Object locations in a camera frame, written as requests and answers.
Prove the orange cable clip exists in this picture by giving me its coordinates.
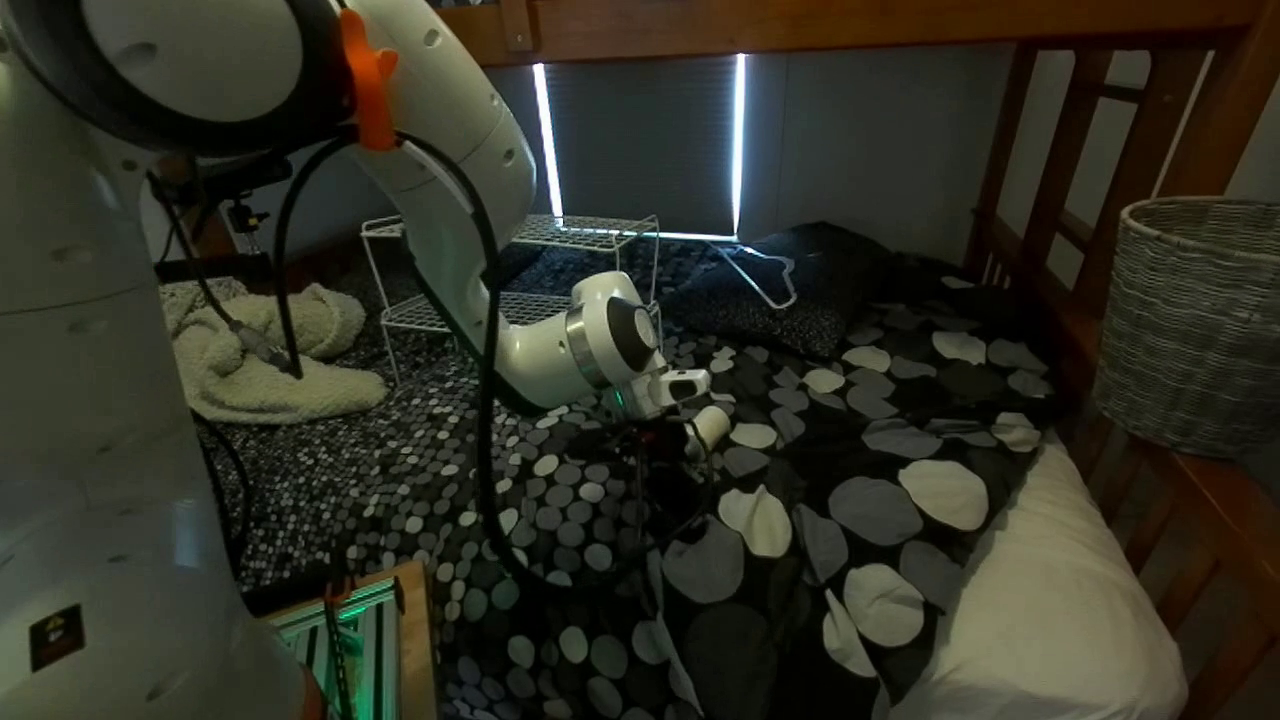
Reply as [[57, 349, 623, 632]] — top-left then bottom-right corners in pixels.
[[330, 7, 405, 157]]

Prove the grey window blind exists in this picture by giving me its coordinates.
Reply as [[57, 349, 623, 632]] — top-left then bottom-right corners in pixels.
[[527, 46, 757, 247]]

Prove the white wire rack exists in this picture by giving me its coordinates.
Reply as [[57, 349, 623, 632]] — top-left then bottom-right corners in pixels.
[[351, 206, 667, 339]]

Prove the brown wooden bunk bed frame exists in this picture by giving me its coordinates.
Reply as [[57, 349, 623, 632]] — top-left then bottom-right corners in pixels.
[[431, 0, 1280, 720]]

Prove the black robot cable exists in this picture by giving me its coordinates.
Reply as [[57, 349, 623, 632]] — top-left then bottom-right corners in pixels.
[[143, 124, 672, 599]]

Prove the wooden crate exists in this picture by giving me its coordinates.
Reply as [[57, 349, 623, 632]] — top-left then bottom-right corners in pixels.
[[257, 557, 444, 720]]

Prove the white crumpled towel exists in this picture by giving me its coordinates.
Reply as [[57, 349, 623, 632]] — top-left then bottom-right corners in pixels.
[[156, 270, 394, 427]]

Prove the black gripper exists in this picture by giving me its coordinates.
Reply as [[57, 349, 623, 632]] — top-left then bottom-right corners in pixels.
[[646, 394, 714, 471]]

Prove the black grey-dotted bed cover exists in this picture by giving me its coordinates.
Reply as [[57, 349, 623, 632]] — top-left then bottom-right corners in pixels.
[[194, 255, 1071, 720]]

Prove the white wire hanger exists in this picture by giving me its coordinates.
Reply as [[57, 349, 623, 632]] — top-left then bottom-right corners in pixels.
[[717, 240, 805, 316]]

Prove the grey wicker basket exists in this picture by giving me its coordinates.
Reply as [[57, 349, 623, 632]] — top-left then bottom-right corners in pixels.
[[1088, 191, 1280, 469]]

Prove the white pillow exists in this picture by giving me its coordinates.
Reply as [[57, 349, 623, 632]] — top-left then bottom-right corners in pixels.
[[881, 427, 1195, 720]]

